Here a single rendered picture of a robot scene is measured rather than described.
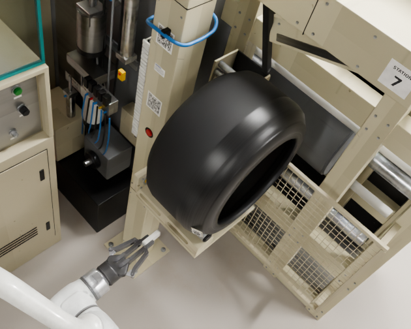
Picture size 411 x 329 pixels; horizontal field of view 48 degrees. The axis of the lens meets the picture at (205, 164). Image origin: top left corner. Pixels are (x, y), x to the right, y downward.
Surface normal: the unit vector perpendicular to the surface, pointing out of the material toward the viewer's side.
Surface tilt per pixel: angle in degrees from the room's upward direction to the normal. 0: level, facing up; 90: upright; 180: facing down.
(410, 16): 0
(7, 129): 90
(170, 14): 90
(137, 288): 0
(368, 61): 90
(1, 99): 90
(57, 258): 0
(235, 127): 22
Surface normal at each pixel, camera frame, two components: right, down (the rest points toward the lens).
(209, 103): -0.07, -0.38
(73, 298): 0.06, -0.66
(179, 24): -0.70, 0.47
